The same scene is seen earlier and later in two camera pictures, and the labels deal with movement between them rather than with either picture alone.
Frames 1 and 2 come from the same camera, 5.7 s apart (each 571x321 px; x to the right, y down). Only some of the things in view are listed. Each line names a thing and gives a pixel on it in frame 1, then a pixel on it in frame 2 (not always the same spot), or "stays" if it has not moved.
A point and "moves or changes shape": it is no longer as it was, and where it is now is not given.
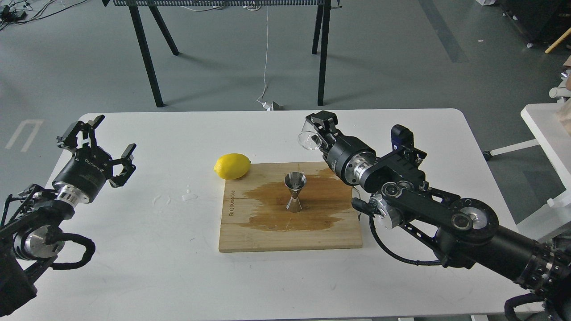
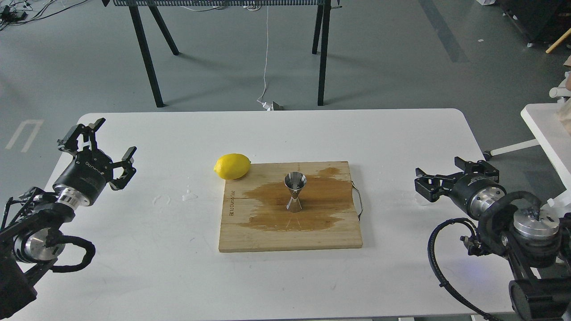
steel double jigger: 295,181 stays
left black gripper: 82,179 stays
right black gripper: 348,157 -> 475,192
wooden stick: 560,38 stays
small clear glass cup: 309,138 moves or changes shape
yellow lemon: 232,166 stays
